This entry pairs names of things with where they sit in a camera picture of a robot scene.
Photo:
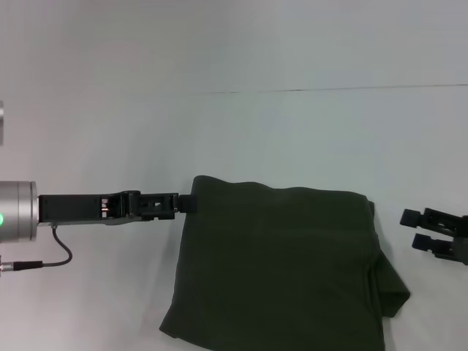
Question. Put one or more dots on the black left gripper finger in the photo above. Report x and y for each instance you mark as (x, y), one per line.
(164, 206)

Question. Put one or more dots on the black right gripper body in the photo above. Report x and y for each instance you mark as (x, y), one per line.
(461, 248)

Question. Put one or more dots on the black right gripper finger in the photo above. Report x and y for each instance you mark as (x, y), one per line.
(431, 245)
(428, 219)

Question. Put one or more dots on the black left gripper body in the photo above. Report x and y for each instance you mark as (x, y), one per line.
(80, 208)

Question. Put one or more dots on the dark green FREE t-shirt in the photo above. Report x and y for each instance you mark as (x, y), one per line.
(278, 263)

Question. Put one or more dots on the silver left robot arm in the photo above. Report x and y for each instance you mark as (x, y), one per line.
(16, 212)

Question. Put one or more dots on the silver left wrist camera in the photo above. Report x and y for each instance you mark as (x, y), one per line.
(1, 122)

